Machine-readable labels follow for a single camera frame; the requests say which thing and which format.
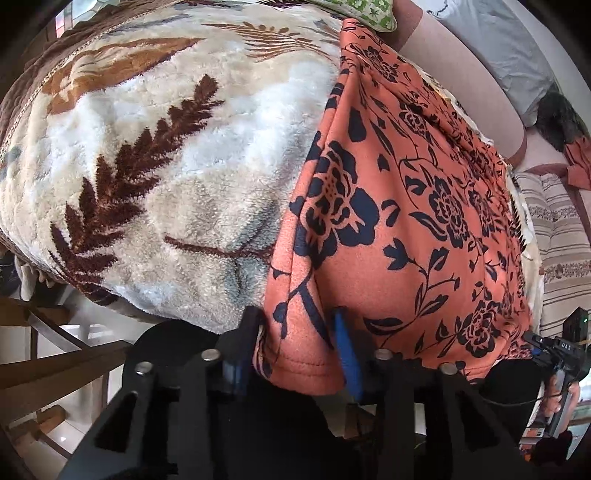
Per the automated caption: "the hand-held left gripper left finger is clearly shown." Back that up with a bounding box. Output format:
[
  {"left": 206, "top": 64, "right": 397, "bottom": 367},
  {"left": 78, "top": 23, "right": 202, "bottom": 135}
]
[{"left": 60, "top": 305, "right": 266, "bottom": 480}]

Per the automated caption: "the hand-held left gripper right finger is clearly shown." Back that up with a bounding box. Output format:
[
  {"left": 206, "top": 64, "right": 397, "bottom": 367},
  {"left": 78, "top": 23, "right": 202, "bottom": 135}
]
[{"left": 331, "top": 309, "right": 527, "bottom": 480}]

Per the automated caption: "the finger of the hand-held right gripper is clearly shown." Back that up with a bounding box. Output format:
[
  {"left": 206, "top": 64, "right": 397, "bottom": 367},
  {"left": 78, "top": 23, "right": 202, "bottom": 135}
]
[{"left": 523, "top": 331, "right": 555, "bottom": 360}]

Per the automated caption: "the orange floral garment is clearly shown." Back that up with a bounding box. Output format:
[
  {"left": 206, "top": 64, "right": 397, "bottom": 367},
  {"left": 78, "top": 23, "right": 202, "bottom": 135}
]
[{"left": 252, "top": 17, "right": 534, "bottom": 397}]

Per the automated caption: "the person's right hand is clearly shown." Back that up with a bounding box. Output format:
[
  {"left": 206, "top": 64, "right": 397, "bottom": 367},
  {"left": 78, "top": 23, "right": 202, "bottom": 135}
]
[{"left": 541, "top": 375, "right": 581, "bottom": 423}]

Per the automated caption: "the striped floral cushion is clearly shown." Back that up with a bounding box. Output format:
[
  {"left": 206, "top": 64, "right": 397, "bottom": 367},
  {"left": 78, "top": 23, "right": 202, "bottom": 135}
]
[{"left": 512, "top": 172, "right": 591, "bottom": 340}]

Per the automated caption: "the rust orange cloth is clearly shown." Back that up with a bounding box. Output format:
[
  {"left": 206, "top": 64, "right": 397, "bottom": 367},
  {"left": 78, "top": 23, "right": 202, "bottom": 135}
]
[{"left": 562, "top": 136, "right": 591, "bottom": 191}]

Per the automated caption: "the dark furry cloth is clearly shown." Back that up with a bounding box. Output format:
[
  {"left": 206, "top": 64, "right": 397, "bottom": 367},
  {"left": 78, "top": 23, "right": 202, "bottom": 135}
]
[{"left": 533, "top": 91, "right": 591, "bottom": 153}]

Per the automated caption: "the leaf print fleece blanket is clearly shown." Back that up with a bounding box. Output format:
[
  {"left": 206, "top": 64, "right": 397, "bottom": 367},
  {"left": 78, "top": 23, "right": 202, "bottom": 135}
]
[{"left": 0, "top": 0, "right": 541, "bottom": 335}]

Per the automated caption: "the pink bolster pillow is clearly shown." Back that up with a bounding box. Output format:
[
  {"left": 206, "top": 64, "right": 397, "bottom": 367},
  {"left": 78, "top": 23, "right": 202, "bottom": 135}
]
[{"left": 392, "top": 0, "right": 528, "bottom": 167}]

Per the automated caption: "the grey pillow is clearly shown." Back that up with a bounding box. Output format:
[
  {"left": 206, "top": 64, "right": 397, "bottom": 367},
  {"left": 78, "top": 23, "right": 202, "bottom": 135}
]
[{"left": 427, "top": 0, "right": 555, "bottom": 129}]

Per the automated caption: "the green checkered pillow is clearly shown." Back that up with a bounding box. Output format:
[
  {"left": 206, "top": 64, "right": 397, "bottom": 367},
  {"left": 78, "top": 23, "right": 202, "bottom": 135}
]
[{"left": 309, "top": 0, "right": 398, "bottom": 34}]

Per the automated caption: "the wooden chair frame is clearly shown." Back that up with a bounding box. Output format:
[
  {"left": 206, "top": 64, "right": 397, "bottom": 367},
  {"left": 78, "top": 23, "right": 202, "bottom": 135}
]
[{"left": 0, "top": 295, "right": 137, "bottom": 460}]

